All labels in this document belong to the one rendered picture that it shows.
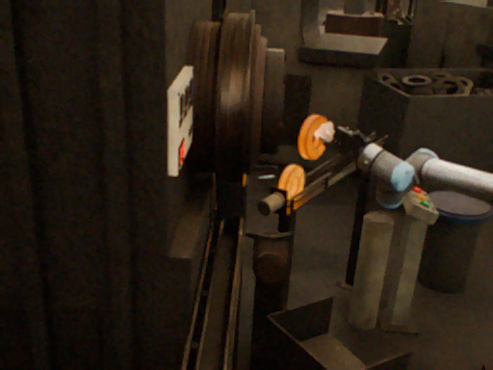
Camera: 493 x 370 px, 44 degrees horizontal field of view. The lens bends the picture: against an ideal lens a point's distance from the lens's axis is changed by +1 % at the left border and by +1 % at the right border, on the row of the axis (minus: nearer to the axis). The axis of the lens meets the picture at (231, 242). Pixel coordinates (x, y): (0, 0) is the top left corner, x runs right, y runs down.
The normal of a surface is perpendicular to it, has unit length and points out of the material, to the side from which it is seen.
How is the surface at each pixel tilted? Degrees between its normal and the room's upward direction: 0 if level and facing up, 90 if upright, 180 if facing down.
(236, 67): 57
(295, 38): 90
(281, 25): 90
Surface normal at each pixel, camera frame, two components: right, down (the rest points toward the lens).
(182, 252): 0.04, -0.90
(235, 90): -0.04, 0.12
